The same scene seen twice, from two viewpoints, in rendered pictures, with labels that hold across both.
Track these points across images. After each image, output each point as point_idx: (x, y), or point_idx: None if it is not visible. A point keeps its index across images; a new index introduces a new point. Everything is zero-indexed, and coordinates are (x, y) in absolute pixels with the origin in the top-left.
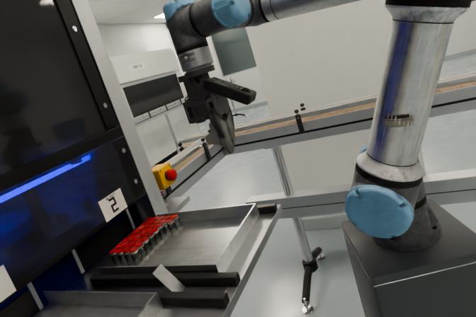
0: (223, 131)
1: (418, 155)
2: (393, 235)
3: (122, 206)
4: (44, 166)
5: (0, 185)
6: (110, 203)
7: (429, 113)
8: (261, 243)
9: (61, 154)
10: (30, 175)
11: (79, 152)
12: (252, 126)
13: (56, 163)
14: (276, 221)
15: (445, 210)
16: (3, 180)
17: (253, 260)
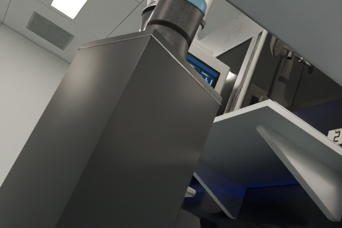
0: (271, 40)
1: (147, 2)
2: None
3: (341, 141)
4: (318, 102)
5: (298, 107)
6: (335, 135)
7: None
8: (227, 113)
9: (330, 96)
10: (310, 105)
11: (340, 96)
12: None
13: (324, 101)
14: (251, 110)
15: (131, 33)
16: (301, 105)
17: (216, 118)
